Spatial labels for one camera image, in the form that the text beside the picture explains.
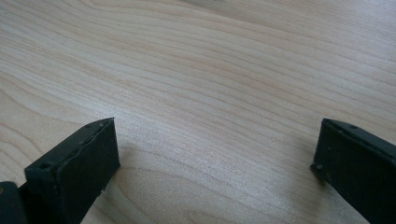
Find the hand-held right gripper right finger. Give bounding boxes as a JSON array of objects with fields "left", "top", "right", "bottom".
[{"left": 309, "top": 118, "right": 396, "bottom": 224}]

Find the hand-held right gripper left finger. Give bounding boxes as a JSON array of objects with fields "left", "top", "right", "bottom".
[{"left": 18, "top": 117, "right": 121, "bottom": 224}]

